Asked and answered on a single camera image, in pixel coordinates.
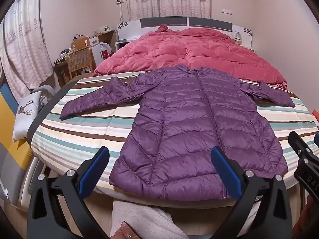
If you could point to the wooden box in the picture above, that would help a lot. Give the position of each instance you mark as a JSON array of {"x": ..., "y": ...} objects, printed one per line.
[{"x": 79, "y": 42}]

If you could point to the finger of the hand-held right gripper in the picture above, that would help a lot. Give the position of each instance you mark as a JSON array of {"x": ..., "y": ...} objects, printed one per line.
[
  {"x": 299, "y": 147},
  {"x": 317, "y": 139}
]

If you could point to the person's right hand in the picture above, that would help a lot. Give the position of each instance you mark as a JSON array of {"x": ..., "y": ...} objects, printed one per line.
[{"x": 310, "y": 214}]

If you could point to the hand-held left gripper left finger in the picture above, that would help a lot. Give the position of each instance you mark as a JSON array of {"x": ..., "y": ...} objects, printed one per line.
[{"x": 93, "y": 170}]

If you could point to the white and grey headboard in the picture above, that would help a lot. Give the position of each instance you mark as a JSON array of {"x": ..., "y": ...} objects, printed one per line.
[{"x": 164, "y": 22}]

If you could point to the dark wooden desk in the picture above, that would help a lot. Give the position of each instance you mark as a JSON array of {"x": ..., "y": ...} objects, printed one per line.
[{"x": 61, "y": 67}]

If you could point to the pink comforter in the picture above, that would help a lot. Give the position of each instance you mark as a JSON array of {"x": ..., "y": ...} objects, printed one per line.
[{"x": 189, "y": 52}]

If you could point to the purple down jacket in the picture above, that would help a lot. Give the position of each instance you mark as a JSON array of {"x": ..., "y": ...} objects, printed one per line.
[{"x": 197, "y": 129}]

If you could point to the orange object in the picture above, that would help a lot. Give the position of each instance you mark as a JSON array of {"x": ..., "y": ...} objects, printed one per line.
[{"x": 316, "y": 115}]

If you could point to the glass table lamp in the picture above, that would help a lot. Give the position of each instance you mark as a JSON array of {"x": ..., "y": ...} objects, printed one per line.
[{"x": 238, "y": 36}]

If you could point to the white mini fridge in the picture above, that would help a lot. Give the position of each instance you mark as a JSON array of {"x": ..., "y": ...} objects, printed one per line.
[{"x": 96, "y": 49}]

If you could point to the striped bed sheet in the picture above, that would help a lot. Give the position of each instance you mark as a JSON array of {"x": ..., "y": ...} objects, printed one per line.
[{"x": 82, "y": 129}]

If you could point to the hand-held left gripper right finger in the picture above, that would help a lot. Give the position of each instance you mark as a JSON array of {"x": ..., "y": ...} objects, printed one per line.
[{"x": 225, "y": 176}]

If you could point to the white bed frame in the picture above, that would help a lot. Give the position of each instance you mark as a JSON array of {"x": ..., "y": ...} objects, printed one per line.
[{"x": 32, "y": 179}]

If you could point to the yellow blue grey sofa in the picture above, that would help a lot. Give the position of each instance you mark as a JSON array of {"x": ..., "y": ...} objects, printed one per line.
[{"x": 10, "y": 139}]

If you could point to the white plastic bag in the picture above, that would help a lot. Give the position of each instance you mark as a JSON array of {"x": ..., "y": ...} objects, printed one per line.
[{"x": 106, "y": 49}]

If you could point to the person's legs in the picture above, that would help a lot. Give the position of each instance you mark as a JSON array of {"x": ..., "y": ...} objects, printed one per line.
[{"x": 149, "y": 219}]

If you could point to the wooden cabinet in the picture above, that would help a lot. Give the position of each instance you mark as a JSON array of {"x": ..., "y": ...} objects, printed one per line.
[{"x": 107, "y": 36}]

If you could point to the pink shoe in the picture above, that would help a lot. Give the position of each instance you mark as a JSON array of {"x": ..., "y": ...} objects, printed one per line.
[{"x": 124, "y": 232}]

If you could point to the wicker chair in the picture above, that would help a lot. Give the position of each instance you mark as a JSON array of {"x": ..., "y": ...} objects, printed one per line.
[{"x": 78, "y": 59}]

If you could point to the deer print pillow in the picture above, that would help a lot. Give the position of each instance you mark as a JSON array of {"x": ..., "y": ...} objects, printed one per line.
[{"x": 26, "y": 114}]

